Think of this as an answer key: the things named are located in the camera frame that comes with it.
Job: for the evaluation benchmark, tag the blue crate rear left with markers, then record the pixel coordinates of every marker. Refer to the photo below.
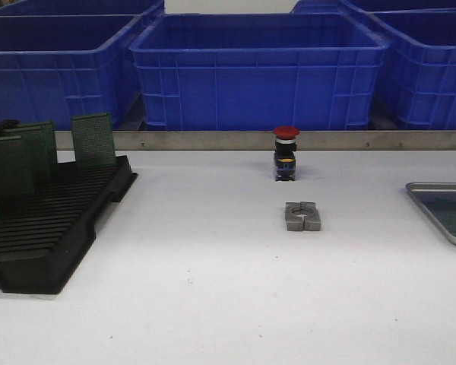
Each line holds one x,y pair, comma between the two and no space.
82,7

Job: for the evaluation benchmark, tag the blue crate front right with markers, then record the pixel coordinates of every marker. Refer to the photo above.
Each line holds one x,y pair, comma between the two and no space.
416,85

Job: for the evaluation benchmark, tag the blue crate rear right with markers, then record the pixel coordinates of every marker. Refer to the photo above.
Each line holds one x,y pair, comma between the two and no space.
370,6

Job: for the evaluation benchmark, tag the green circuit board front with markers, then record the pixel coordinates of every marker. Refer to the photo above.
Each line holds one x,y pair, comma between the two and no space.
15,169

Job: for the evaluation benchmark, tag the red emergency stop button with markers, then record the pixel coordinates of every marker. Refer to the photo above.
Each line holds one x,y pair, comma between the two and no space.
284,157

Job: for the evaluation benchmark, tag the silver metal tray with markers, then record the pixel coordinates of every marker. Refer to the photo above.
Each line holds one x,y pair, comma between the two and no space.
418,191

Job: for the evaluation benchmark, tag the blue crate front centre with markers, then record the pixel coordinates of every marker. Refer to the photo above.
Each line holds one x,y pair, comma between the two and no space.
254,72

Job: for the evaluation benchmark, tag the green circuit board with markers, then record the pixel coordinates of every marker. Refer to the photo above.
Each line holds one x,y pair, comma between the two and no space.
93,140
40,143
444,210
15,169

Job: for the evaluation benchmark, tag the blue crate front left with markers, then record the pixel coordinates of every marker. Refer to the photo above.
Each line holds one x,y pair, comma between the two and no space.
53,68

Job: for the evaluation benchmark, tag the blue crate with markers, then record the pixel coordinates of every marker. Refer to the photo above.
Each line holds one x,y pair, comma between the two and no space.
53,68
416,85
370,6
254,72
82,7

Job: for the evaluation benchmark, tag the black slotted board rack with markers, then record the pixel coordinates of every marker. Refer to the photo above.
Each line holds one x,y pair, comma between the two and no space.
44,236

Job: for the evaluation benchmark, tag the grey metal clamp block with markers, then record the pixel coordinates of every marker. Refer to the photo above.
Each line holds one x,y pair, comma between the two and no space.
302,216

